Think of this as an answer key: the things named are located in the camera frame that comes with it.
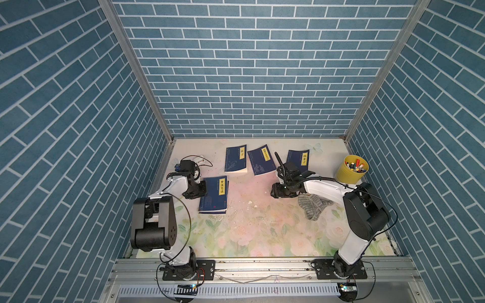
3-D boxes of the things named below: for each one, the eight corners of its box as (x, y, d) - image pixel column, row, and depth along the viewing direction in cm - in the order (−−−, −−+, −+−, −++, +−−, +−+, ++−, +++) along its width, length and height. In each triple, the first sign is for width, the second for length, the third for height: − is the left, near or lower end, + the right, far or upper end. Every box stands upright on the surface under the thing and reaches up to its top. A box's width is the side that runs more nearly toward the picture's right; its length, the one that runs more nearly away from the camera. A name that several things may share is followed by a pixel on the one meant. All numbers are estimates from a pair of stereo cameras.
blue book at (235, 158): (224, 171, 106) (223, 168, 104) (227, 147, 117) (226, 144, 115) (246, 171, 106) (246, 168, 104) (246, 147, 118) (246, 144, 115)
